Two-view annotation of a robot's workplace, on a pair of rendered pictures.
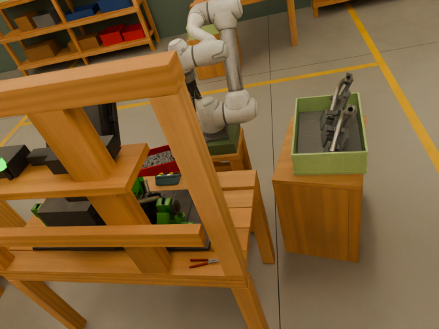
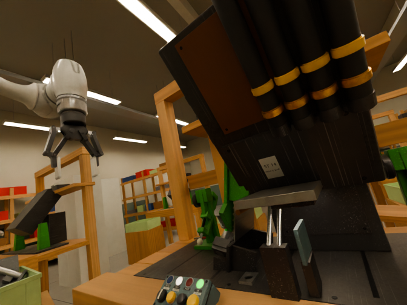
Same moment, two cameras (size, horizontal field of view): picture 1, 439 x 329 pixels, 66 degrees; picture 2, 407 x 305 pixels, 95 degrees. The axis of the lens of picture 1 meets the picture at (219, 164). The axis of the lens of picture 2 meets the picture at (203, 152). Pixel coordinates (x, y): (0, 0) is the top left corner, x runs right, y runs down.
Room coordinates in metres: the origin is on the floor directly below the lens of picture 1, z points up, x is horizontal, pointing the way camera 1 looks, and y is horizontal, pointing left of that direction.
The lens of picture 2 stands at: (2.15, 0.57, 1.17)
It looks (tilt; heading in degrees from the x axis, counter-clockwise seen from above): 11 degrees up; 192
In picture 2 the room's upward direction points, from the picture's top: 12 degrees counter-clockwise
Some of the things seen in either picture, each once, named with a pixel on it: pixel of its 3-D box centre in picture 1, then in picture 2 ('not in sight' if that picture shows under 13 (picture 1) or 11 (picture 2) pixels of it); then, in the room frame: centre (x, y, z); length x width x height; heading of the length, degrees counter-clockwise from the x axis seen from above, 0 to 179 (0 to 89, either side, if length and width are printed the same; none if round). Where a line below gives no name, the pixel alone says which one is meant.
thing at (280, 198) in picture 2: not in sight; (289, 190); (1.57, 0.66, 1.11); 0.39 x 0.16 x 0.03; 159
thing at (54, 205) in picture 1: (86, 219); (313, 193); (1.36, 0.77, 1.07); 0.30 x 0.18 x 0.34; 69
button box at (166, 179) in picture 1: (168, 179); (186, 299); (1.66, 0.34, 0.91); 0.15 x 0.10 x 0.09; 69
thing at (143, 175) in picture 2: not in sight; (150, 201); (-3.90, -2.98, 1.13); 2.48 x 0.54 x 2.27; 73
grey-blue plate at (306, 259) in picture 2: not in sight; (307, 254); (1.63, 0.65, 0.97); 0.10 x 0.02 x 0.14; 159
